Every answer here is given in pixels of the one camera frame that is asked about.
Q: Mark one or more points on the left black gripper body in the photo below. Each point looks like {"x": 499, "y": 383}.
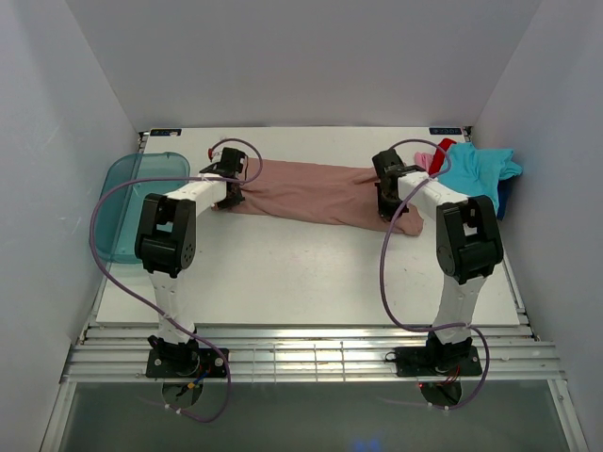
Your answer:
{"x": 233, "y": 201}

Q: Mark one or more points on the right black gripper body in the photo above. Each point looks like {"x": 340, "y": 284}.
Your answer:
{"x": 387, "y": 204}

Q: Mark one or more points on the dusty pink t shirt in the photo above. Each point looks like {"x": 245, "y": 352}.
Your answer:
{"x": 323, "y": 194}

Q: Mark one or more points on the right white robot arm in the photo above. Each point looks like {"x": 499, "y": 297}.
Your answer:
{"x": 468, "y": 247}

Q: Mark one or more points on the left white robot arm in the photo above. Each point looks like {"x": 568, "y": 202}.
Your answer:
{"x": 166, "y": 245}

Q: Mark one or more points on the light pink folded t shirt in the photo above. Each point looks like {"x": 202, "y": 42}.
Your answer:
{"x": 424, "y": 160}

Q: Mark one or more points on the red folded t shirt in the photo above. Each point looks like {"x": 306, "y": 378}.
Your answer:
{"x": 439, "y": 155}

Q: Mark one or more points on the cyan folded t shirt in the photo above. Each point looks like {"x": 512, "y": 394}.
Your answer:
{"x": 475, "y": 172}

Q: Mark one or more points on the dark blue folded t shirt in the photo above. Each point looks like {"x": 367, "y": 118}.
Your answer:
{"x": 504, "y": 191}

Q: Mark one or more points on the teal plastic tray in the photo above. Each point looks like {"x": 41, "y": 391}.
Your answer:
{"x": 117, "y": 220}

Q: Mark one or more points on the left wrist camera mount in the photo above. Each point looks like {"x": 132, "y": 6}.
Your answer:
{"x": 214, "y": 155}

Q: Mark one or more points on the aluminium rail frame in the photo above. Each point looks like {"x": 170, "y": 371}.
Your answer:
{"x": 118, "y": 353}

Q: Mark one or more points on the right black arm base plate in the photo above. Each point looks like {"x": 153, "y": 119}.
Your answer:
{"x": 415, "y": 362}

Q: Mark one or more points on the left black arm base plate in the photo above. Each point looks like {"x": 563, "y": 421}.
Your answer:
{"x": 184, "y": 364}

